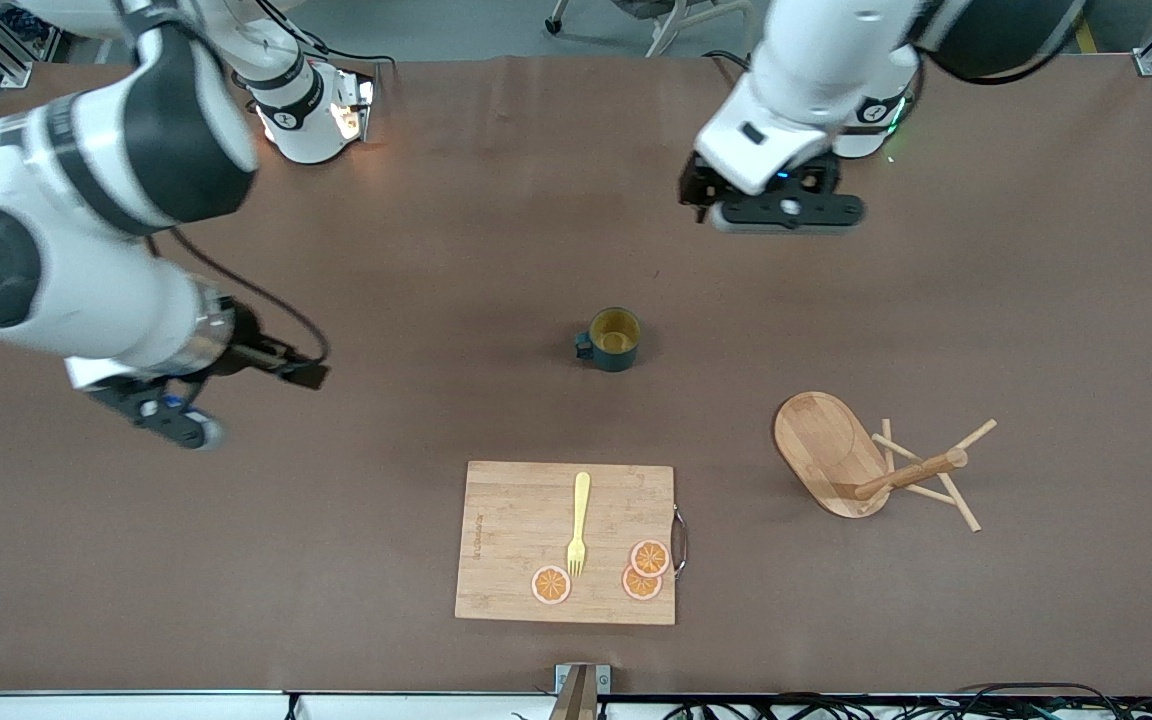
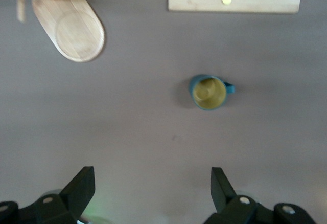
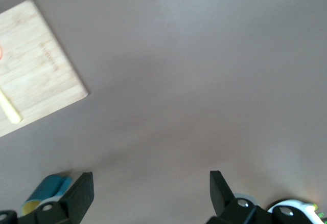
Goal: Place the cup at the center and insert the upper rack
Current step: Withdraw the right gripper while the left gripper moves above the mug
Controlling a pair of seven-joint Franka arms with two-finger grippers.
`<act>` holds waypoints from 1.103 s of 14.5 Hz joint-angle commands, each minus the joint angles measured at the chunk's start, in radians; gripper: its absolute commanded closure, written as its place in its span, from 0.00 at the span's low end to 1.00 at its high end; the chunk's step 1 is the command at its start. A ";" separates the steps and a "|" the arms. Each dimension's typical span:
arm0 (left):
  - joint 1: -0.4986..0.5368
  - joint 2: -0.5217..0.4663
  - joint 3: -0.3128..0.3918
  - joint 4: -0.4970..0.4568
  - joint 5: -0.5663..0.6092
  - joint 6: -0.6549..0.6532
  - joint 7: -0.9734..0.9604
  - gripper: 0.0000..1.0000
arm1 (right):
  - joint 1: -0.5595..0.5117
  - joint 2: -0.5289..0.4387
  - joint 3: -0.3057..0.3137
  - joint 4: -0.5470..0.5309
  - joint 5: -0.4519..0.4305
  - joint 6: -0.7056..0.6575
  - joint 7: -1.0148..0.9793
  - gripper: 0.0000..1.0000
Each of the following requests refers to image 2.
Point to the teal mug yellow inside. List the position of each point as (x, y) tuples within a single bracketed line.
[(209, 93)]

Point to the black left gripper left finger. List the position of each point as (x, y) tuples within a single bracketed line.
[(76, 190)]

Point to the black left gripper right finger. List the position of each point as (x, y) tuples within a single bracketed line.
[(222, 190)]

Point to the wooden mug tree rack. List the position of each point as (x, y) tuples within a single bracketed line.
[(71, 32)]

